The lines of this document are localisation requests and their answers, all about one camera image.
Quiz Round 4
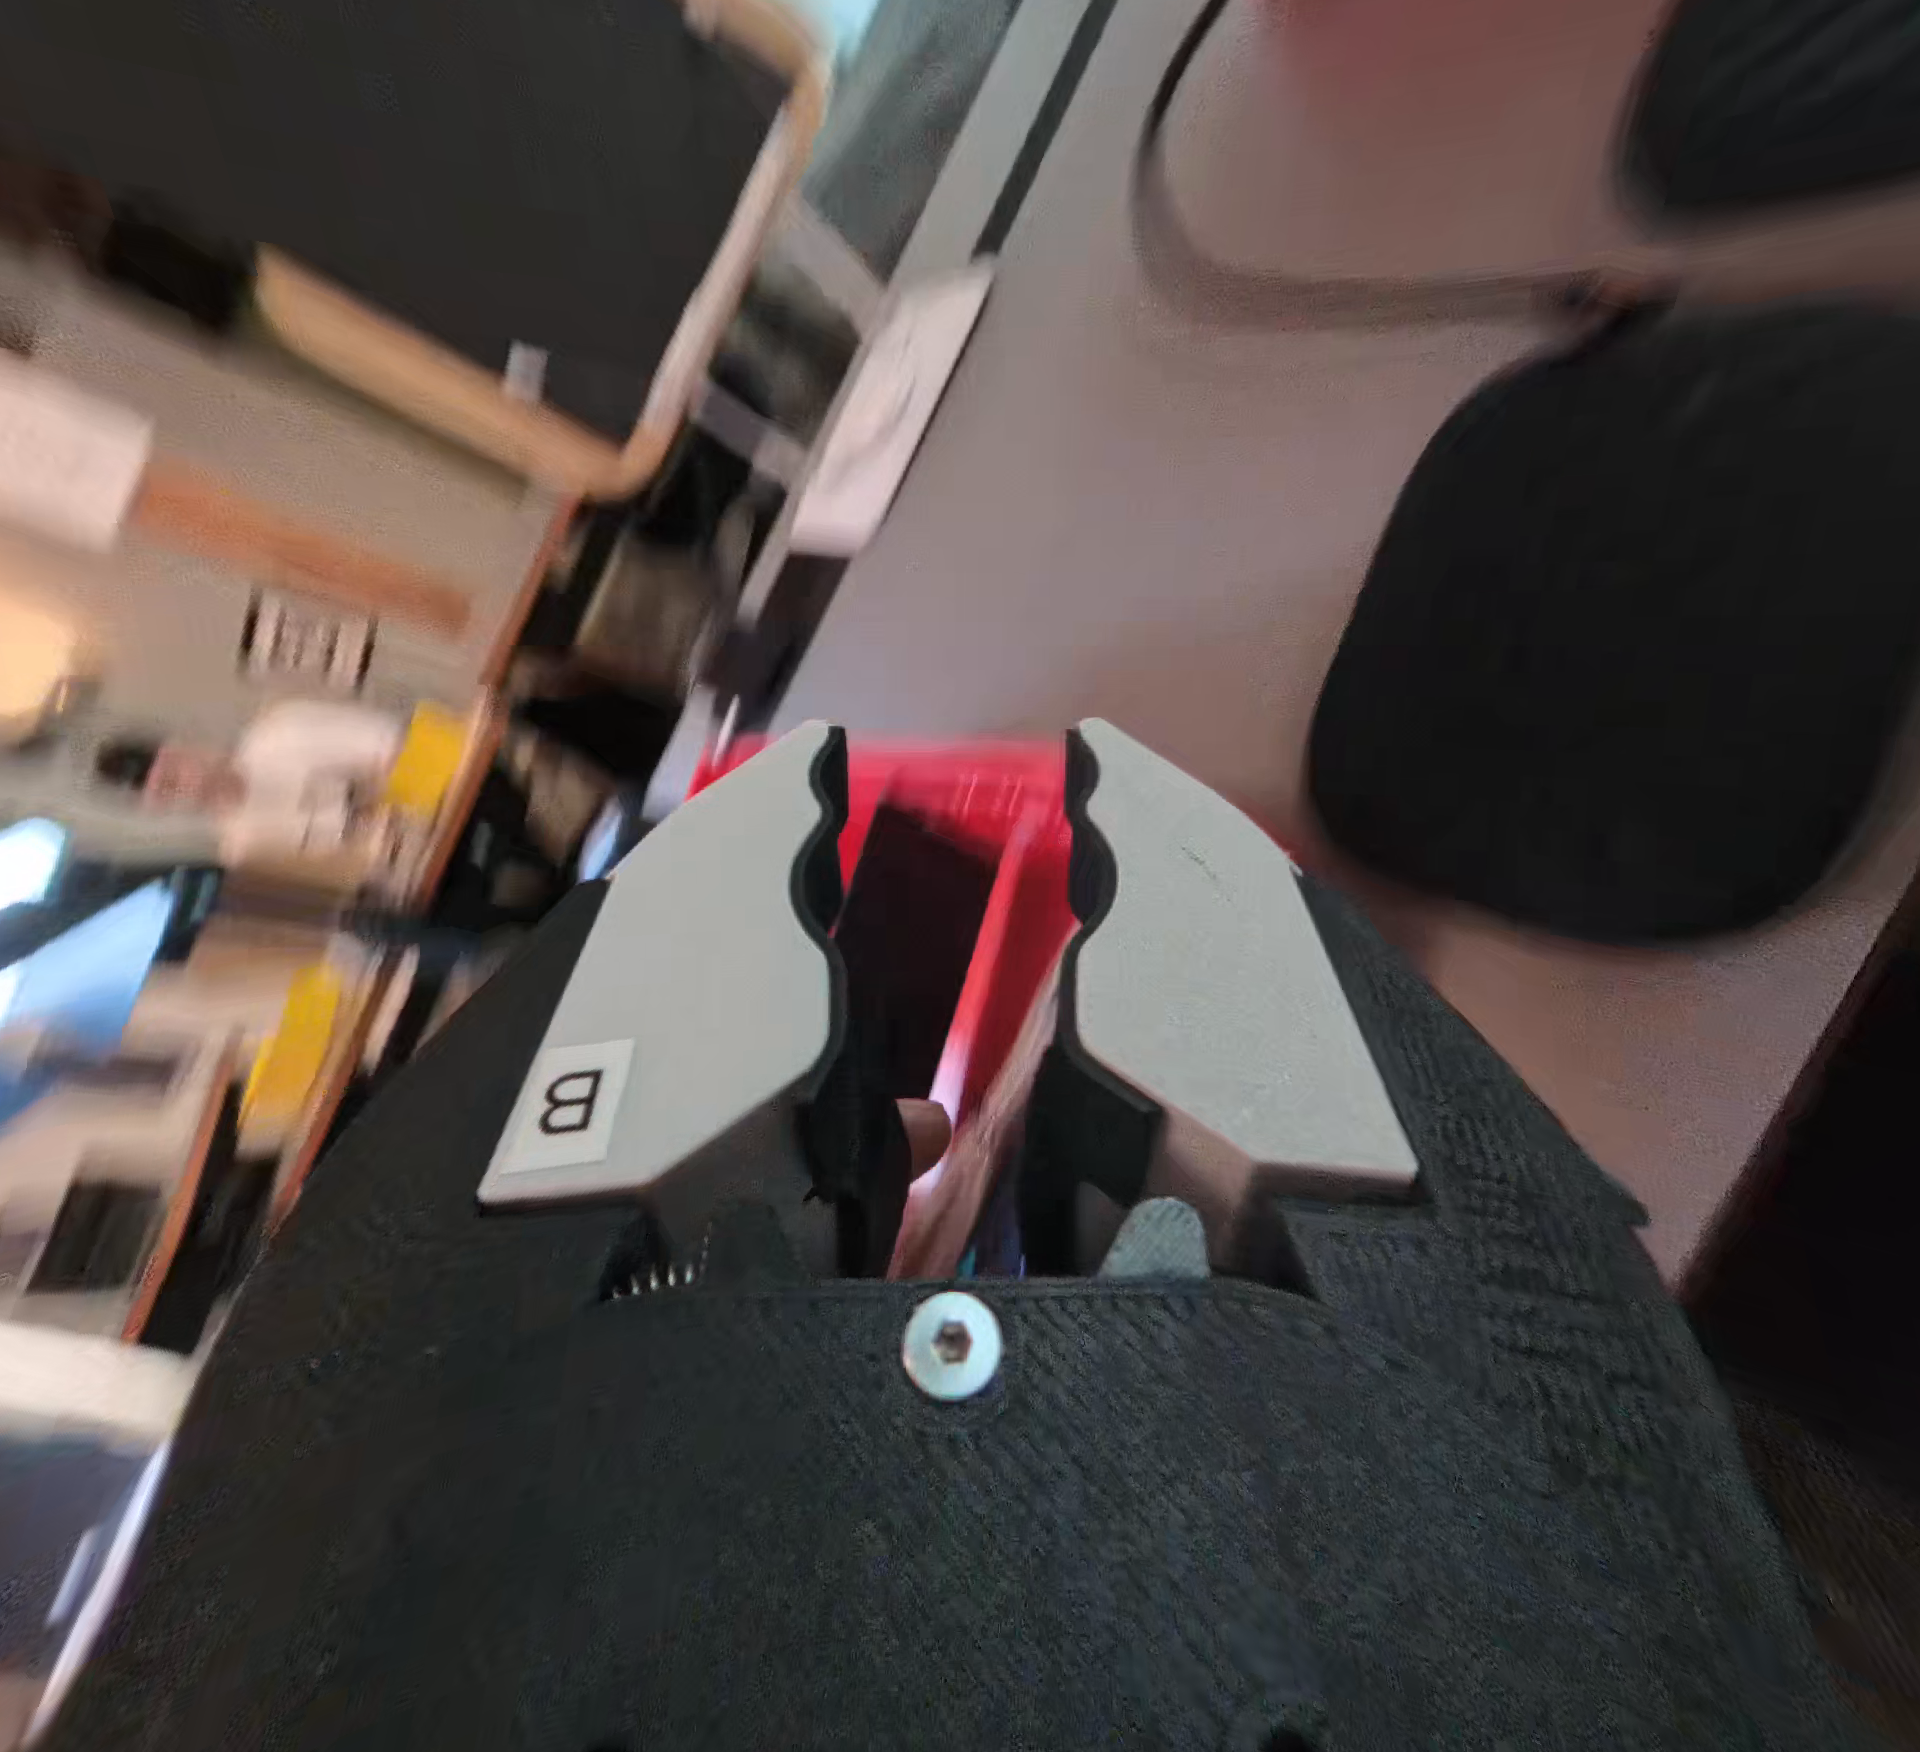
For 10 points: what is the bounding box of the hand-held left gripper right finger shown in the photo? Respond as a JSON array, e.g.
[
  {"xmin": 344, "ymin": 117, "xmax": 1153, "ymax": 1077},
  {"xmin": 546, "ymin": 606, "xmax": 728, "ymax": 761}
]
[{"xmin": 1056, "ymin": 717, "xmax": 1423, "ymax": 1280}]

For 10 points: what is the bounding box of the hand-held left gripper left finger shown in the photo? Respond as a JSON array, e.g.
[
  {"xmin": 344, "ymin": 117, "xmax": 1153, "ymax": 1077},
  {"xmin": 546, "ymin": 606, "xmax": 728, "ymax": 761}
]
[{"xmin": 478, "ymin": 722, "xmax": 851, "ymax": 1210}]

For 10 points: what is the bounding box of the black usb-c cable gold plug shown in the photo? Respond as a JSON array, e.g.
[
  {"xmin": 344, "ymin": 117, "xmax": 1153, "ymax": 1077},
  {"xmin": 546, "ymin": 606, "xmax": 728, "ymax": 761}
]
[{"xmin": 1131, "ymin": 0, "xmax": 1666, "ymax": 335}]

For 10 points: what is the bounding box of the red open-front bin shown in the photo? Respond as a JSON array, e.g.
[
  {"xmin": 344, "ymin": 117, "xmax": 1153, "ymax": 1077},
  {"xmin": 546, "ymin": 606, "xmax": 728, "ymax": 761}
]
[{"xmin": 680, "ymin": 728, "xmax": 1086, "ymax": 1280}]

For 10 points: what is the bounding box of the yellow box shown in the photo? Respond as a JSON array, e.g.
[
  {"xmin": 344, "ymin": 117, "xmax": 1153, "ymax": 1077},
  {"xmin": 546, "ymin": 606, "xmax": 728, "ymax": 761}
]
[
  {"xmin": 241, "ymin": 964, "xmax": 349, "ymax": 1143},
  {"xmin": 383, "ymin": 702, "xmax": 467, "ymax": 810}
]

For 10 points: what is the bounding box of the white paper sheet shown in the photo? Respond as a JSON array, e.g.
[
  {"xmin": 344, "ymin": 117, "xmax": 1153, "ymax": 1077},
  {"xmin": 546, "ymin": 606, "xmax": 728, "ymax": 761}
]
[{"xmin": 788, "ymin": 262, "xmax": 995, "ymax": 557}]

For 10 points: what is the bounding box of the black board wooden frame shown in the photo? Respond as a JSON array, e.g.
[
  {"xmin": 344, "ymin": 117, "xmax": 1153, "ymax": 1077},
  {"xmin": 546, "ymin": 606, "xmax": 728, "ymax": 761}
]
[{"xmin": 0, "ymin": 0, "xmax": 838, "ymax": 501}]

